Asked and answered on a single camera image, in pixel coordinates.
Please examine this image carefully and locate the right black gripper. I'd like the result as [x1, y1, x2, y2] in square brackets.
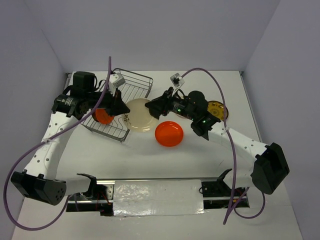
[145, 86, 197, 121]

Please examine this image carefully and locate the silver foil tape patch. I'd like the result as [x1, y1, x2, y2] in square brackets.
[113, 179, 205, 217]

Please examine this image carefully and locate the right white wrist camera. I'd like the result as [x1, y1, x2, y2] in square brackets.
[170, 73, 185, 95]

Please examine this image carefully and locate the rear brown yellow plate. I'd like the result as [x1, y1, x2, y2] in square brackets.
[92, 112, 98, 122]

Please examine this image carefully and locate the yellow patterned plate brown rim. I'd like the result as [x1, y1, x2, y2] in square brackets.
[207, 100, 229, 121]

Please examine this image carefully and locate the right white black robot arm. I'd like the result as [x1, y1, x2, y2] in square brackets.
[145, 87, 290, 195]

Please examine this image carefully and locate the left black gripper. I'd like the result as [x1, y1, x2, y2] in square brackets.
[85, 85, 130, 117]

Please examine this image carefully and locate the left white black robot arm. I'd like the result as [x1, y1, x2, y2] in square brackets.
[10, 71, 130, 206]

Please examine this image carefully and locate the metal base rail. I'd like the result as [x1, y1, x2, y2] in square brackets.
[66, 173, 245, 217]

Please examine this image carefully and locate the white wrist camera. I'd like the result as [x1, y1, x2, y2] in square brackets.
[108, 73, 126, 96]
[170, 73, 185, 95]

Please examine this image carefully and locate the orange plate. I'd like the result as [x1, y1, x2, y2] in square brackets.
[154, 121, 184, 147]
[95, 108, 114, 125]

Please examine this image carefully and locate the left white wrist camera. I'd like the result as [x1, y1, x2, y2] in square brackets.
[108, 73, 126, 96]

